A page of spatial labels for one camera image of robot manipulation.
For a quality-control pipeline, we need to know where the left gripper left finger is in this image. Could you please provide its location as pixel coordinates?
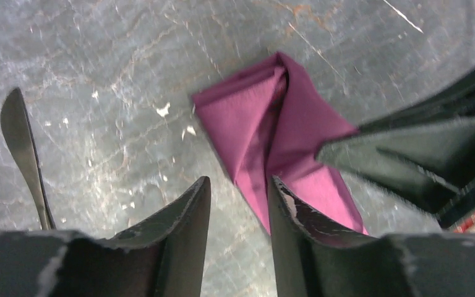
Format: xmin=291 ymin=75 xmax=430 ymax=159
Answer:
xmin=0 ymin=176 xmax=211 ymax=296

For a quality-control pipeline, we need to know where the purple cloth napkin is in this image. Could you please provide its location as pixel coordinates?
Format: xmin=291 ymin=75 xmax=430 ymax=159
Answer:
xmin=192 ymin=52 xmax=366 ymax=233

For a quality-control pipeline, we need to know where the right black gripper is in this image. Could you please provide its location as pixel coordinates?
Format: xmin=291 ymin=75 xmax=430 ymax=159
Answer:
xmin=316 ymin=69 xmax=475 ymax=230

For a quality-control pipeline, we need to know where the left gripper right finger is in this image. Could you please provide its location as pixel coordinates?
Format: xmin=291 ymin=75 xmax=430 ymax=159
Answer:
xmin=268 ymin=177 xmax=475 ymax=296

